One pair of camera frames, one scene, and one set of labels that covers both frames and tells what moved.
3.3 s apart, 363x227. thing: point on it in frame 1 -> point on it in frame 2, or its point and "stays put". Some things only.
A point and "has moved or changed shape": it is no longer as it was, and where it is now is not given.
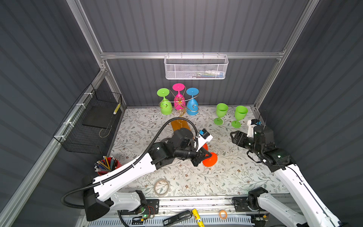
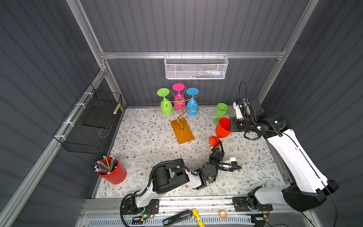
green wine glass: [166, 107] stays put
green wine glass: [221, 110] stays put
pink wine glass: [179, 102] stays put
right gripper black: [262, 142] -> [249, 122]
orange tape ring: [225, 213] stays put
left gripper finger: [203, 154] -> [213, 148]
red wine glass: [211, 161] has moved or changed shape
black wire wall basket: [86, 127] stays put
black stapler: [182, 216] stays put
